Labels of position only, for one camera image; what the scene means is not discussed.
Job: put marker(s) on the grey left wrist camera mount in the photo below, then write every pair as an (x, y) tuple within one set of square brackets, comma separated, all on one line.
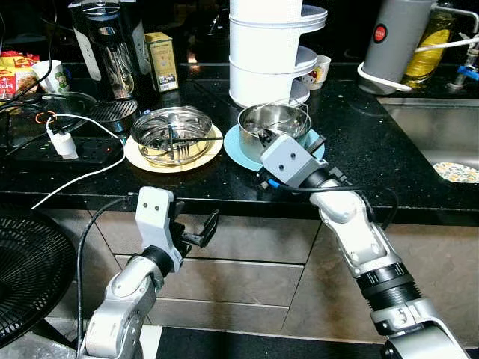
[(153, 217)]

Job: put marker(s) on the white charger plug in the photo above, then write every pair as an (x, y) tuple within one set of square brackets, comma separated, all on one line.
[(63, 143)]

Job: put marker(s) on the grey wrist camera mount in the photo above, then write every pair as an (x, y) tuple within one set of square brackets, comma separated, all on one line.
[(288, 161), (153, 217)]

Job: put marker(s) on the steel fork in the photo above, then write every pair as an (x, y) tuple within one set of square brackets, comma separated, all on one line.
[(179, 149)]

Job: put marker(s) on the small white printed cup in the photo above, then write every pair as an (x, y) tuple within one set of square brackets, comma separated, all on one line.
[(320, 73)]

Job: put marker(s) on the grey cabinet drawer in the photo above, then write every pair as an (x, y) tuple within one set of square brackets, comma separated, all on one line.
[(254, 238), (239, 283)]

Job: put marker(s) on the yellow oil bottle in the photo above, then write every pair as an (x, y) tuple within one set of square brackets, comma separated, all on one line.
[(428, 56)]

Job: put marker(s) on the grey cylinder with red button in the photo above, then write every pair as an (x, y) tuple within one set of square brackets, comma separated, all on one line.
[(393, 45)]

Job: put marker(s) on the light blue plate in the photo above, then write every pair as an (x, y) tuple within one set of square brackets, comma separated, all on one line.
[(238, 153)]

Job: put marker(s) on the stainless steel pot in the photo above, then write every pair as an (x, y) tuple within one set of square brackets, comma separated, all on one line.
[(281, 120)]

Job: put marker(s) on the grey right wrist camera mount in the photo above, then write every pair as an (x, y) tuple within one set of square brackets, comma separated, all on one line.
[(288, 161)]

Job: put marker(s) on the stainless steel sink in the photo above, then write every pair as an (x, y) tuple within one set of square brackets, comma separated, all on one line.
[(426, 127)]

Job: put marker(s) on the black coffee maker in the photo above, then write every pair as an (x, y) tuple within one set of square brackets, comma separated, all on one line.
[(112, 52)]

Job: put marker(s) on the grey cabinet door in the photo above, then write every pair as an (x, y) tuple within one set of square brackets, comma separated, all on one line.
[(441, 277)]

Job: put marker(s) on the cream yellow plate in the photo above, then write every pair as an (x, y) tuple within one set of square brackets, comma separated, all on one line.
[(142, 161)]

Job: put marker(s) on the red yellow snack package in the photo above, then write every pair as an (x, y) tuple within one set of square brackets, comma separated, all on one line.
[(15, 75)]

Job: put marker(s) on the blue faucet fitting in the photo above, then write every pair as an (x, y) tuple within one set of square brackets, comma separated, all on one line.
[(468, 72)]

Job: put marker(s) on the white tiered storage rack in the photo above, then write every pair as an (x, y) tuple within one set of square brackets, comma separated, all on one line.
[(262, 45)]

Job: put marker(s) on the yellow tea tin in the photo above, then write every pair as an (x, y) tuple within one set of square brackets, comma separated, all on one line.
[(162, 63)]

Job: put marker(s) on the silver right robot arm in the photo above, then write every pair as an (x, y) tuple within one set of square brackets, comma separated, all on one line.
[(367, 243)]

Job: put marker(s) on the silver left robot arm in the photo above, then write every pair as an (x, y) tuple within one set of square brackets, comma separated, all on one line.
[(120, 307)]

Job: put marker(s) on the black power strip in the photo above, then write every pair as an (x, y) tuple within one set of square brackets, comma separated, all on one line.
[(93, 151)]

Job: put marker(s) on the black fan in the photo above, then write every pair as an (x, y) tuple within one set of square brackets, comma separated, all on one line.
[(30, 277)]

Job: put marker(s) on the white printed mug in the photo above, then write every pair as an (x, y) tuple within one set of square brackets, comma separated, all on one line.
[(54, 77)]

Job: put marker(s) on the patterned plate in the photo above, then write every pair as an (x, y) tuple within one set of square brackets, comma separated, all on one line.
[(456, 173)]

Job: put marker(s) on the shallow steel bowl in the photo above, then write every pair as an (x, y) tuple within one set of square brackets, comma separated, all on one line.
[(153, 127)]

